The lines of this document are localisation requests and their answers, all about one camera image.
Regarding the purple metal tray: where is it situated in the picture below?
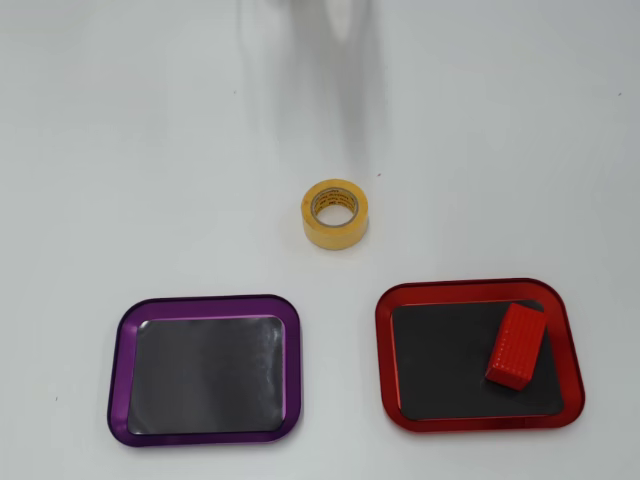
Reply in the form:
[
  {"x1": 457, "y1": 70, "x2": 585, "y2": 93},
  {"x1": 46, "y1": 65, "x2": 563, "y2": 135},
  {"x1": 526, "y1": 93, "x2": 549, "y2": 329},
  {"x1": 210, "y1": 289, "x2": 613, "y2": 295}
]
[{"x1": 106, "y1": 294, "x2": 304, "y2": 448}]

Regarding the yellow masking tape roll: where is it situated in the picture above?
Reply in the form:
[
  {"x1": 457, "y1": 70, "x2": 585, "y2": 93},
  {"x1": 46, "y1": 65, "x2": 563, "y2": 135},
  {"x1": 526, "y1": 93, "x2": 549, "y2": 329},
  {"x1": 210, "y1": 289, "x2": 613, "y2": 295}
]
[{"x1": 300, "y1": 178, "x2": 370, "y2": 250}]

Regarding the red studded block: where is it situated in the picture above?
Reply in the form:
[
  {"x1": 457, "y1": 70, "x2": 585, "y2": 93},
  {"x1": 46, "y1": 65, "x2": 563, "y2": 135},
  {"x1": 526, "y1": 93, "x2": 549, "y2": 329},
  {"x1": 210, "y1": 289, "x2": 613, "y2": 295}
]
[{"x1": 485, "y1": 301, "x2": 547, "y2": 392}]

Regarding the red metal tray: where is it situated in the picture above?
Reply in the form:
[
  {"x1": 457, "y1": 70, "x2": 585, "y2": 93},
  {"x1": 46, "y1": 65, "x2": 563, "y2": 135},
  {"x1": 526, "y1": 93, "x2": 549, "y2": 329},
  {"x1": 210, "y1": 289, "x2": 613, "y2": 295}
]
[{"x1": 374, "y1": 277, "x2": 586, "y2": 434}]

